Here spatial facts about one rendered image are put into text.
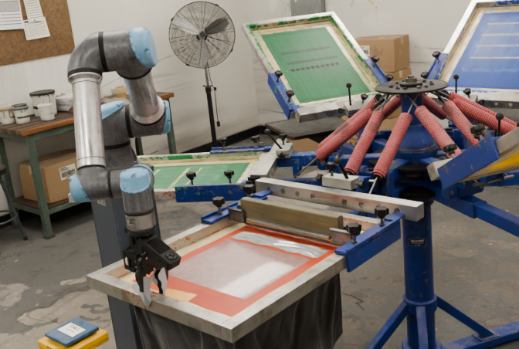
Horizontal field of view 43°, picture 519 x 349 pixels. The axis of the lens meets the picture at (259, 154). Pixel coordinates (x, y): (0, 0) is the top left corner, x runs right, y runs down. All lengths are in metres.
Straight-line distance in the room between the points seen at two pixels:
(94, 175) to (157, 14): 4.99
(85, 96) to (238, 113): 5.72
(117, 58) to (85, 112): 0.18
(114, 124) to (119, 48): 0.44
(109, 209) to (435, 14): 4.57
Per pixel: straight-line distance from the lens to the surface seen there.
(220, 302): 1.79
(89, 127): 1.84
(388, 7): 6.57
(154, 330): 2.03
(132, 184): 1.67
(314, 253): 2.03
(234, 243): 2.16
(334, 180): 2.35
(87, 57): 1.90
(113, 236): 2.34
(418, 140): 2.75
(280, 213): 2.16
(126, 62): 1.90
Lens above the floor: 1.79
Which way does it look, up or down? 15 degrees down
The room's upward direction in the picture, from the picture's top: 6 degrees counter-clockwise
